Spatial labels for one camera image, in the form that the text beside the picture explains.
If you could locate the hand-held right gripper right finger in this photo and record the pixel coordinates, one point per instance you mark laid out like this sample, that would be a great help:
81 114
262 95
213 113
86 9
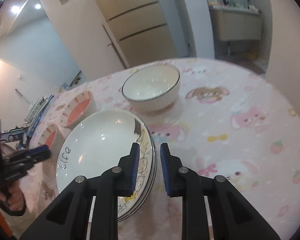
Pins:
164 170

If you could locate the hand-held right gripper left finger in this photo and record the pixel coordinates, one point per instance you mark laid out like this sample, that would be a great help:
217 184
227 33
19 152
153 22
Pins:
135 170

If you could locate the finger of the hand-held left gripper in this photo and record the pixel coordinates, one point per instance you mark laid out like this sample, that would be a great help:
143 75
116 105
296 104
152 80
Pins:
32 161
37 150

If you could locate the carrot print pink bowl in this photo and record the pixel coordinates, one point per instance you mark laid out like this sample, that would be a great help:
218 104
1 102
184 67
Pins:
50 135
77 110

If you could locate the white cartoon print plate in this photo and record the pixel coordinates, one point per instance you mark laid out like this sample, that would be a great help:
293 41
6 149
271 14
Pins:
130 212
102 140
130 204
130 208

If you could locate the white ribbed black-rimmed bowl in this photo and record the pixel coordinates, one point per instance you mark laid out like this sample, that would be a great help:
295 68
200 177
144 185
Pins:
152 85

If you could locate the person's left hand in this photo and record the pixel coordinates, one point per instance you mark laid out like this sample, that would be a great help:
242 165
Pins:
16 197

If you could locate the blue flat box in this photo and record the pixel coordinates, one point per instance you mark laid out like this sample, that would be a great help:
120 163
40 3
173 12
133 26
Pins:
40 115

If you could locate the pink cartoon print tablecloth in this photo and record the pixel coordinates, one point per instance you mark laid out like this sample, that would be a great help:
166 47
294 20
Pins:
215 130

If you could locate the recessed ceiling light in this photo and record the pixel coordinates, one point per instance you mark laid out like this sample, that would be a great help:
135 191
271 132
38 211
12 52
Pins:
15 9
37 5

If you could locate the beige three-door fridge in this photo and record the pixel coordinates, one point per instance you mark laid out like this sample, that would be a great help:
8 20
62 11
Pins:
130 10

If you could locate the beige vanity cabinet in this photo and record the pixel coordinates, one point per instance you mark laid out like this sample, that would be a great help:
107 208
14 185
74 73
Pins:
235 25

